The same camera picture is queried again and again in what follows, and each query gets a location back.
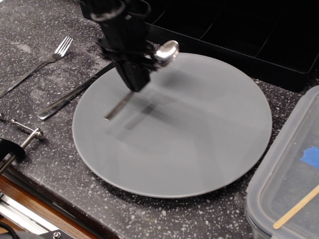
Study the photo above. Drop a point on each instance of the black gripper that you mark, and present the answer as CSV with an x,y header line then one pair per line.
x,y
125,41

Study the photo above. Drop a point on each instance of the silver metal spoon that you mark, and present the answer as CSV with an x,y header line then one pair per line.
x,y
164,56

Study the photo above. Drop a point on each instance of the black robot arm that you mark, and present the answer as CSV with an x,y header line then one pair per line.
x,y
90,8

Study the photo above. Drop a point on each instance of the grey round plate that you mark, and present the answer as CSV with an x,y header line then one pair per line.
x,y
197,126

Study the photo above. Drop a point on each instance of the silver metal fork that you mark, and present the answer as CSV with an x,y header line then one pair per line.
x,y
58,54

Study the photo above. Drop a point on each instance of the silver metal knife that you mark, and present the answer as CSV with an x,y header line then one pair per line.
x,y
57,105

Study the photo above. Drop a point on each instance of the black plastic divided tray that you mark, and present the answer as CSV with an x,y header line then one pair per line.
x,y
276,41

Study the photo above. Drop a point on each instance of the metal screw clamp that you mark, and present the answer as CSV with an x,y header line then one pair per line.
x,y
14,151

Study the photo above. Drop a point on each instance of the clear plastic container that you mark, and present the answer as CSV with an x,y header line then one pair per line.
x,y
282,179

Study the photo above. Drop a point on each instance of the blue tape piece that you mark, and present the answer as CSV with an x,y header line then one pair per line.
x,y
311,157

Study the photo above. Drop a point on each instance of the wooden stick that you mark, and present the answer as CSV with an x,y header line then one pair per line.
x,y
296,208

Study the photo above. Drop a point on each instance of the aluminium rail bracket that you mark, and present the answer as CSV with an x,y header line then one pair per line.
x,y
33,226

